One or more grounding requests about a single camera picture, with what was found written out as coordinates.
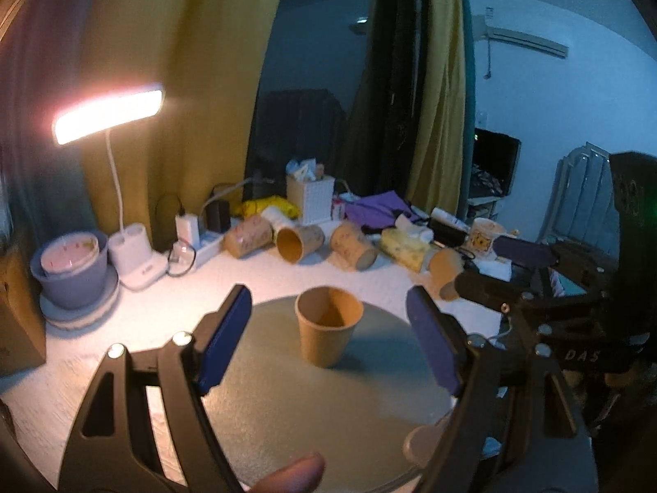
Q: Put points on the grey round mat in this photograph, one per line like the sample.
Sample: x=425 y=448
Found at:
x=308 y=411

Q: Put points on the small red white carton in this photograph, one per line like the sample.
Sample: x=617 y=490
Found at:
x=337 y=209

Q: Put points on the white power strip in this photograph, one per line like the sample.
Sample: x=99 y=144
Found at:
x=208 y=246

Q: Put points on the brown cardboard box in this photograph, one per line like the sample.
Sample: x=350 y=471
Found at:
x=18 y=318

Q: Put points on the white desk lamp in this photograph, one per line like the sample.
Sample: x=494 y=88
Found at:
x=131 y=254

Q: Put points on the black monitor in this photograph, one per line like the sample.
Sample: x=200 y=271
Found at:
x=495 y=156

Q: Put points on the black power adapter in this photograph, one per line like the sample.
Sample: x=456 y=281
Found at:
x=218 y=216

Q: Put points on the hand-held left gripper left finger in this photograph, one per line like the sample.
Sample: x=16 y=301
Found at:
x=226 y=336

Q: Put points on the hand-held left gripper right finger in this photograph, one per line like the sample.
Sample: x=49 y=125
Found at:
x=433 y=336

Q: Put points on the grey chair back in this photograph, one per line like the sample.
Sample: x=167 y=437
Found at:
x=580 y=200

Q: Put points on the white charger plug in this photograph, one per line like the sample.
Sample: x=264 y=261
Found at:
x=187 y=228

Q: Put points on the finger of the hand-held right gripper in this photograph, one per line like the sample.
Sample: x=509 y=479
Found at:
x=487 y=290
x=526 y=252

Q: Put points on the white mug with yellow print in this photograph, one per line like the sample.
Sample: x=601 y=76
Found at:
x=482 y=239

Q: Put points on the yellow tissue pack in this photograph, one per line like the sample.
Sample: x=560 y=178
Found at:
x=405 y=249

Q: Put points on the purple cloth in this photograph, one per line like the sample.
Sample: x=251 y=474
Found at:
x=377 y=210

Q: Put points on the plain brown paper cup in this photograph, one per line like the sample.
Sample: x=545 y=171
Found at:
x=326 y=339
x=300 y=242
x=445 y=269

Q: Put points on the white tube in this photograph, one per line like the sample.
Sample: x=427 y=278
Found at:
x=449 y=217

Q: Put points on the patterned paper cup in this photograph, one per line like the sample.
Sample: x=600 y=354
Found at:
x=247 y=237
x=351 y=245

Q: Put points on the white paper cup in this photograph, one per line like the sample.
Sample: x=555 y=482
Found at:
x=276 y=218

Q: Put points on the white tissue box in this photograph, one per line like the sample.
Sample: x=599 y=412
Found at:
x=310 y=200

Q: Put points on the person's left hand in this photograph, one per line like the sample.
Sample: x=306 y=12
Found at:
x=295 y=475

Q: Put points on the purple pot with saucer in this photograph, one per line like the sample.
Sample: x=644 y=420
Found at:
x=72 y=282

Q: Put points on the yellow plastic bag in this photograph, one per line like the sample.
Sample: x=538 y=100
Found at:
x=267 y=206

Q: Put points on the small black box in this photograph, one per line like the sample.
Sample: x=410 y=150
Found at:
x=445 y=233

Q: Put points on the yellow curtain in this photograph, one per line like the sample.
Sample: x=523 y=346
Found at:
x=195 y=77
x=444 y=92

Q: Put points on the white air conditioner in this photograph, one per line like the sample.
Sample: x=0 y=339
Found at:
x=528 y=36

